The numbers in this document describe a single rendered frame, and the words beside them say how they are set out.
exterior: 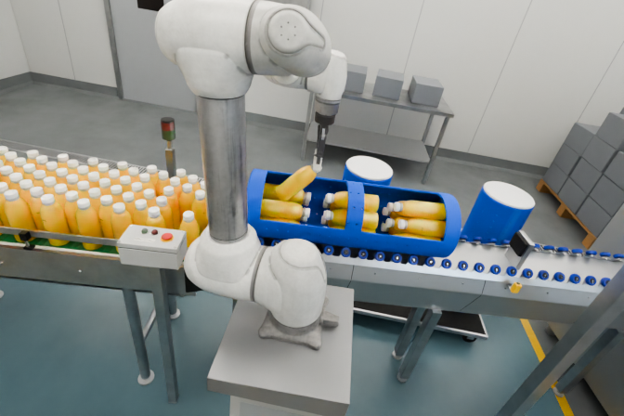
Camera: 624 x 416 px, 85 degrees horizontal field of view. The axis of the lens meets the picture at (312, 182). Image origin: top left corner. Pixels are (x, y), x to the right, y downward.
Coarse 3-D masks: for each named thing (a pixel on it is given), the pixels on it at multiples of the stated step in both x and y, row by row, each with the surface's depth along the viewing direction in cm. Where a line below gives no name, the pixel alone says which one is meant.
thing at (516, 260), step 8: (520, 232) 157; (512, 240) 160; (520, 240) 154; (528, 240) 152; (512, 248) 162; (520, 248) 154; (528, 248) 151; (512, 256) 161; (520, 256) 155; (512, 264) 160; (520, 264) 156
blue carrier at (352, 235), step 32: (256, 192) 133; (320, 192) 160; (352, 192) 138; (384, 192) 158; (416, 192) 154; (256, 224) 135; (288, 224) 134; (320, 224) 160; (352, 224) 135; (448, 224) 137
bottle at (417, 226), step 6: (408, 222) 143; (414, 222) 142; (420, 222) 142; (426, 222) 142; (432, 222) 143; (438, 222) 143; (444, 222) 144; (408, 228) 143; (414, 228) 142; (420, 228) 141; (426, 228) 142; (432, 228) 142; (438, 228) 142; (444, 228) 142; (420, 234) 143; (426, 234) 143; (432, 234) 143; (438, 234) 143; (444, 234) 143
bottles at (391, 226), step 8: (304, 200) 155; (336, 208) 155; (384, 208) 158; (264, 216) 140; (304, 216) 154; (392, 216) 158; (400, 216) 152; (328, 224) 156; (336, 224) 149; (384, 224) 157; (392, 224) 150; (392, 232) 156; (400, 232) 155; (408, 232) 150; (440, 240) 143
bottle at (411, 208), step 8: (400, 208) 144; (408, 208) 143; (416, 208) 143; (424, 208) 143; (432, 208) 143; (440, 208) 144; (416, 216) 145; (424, 216) 144; (432, 216) 144; (440, 216) 144
